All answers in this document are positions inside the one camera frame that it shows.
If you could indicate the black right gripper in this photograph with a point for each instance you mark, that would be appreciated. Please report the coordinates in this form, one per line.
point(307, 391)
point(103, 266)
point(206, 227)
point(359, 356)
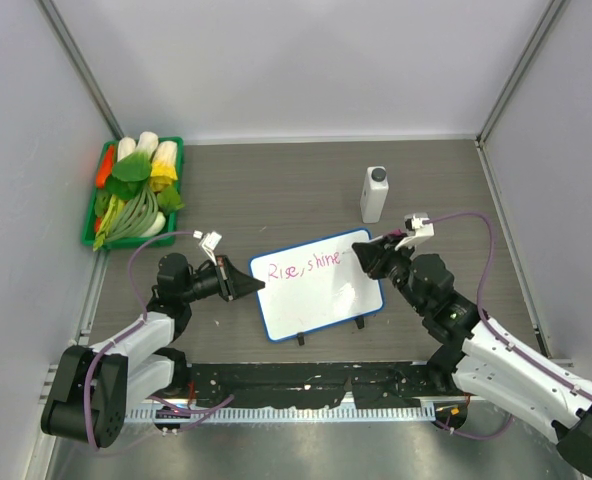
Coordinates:
point(374, 255)

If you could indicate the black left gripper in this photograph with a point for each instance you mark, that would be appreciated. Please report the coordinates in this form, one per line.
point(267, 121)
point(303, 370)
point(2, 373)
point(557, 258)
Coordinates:
point(232, 283)

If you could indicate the blue-framed whiteboard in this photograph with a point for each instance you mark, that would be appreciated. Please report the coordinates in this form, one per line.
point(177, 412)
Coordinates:
point(314, 285)

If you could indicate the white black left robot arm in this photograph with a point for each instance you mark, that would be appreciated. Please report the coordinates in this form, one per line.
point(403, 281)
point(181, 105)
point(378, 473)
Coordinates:
point(95, 386)

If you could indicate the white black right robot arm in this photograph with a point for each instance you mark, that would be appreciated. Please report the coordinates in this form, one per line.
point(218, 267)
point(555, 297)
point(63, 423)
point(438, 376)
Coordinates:
point(482, 358)

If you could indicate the white bottle black cap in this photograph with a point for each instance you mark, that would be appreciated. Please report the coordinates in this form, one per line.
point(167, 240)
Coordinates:
point(374, 194)

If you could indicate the green plastic vegetable tray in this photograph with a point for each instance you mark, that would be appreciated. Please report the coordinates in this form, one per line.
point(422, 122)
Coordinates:
point(127, 179)

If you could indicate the green toy bean bundle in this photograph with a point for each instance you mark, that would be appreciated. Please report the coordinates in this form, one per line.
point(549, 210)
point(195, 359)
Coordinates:
point(140, 218)

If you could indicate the yellow white toy napa cabbage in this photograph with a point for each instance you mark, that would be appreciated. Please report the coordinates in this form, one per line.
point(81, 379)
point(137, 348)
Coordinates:
point(163, 166)

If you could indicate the yellow green toy stalks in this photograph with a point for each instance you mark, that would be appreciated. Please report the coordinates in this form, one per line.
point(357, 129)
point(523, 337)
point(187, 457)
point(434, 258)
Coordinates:
point(114, 208)

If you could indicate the white green toy cabbage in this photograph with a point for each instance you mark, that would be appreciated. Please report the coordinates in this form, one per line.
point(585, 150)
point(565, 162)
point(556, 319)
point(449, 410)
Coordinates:
point(147, 143)

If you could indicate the white toy bok choy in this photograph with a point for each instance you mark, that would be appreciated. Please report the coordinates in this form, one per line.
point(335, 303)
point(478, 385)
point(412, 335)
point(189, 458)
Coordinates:
point(125, 147)

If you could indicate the orange toy carrot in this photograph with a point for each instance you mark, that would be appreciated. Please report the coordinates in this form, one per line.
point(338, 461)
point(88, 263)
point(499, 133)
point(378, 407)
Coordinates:
point(105, 167)

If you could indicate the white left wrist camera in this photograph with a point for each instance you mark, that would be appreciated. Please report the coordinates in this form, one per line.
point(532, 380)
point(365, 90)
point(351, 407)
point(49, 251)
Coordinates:
point(208, 242)

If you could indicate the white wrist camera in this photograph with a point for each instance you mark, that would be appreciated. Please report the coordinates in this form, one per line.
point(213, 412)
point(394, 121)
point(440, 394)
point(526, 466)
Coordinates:
point(208, 242)
point(417, 229)

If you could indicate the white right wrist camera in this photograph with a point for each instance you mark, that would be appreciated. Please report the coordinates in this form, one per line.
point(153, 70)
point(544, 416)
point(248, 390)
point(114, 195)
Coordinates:
point(417, 229)

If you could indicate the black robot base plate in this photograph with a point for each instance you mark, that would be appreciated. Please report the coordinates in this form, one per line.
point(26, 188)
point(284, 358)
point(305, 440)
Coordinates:
point(311, 385)

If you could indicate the white slotted cable duct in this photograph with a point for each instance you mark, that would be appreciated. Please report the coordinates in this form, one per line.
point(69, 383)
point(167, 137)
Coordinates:
point(346, 412)

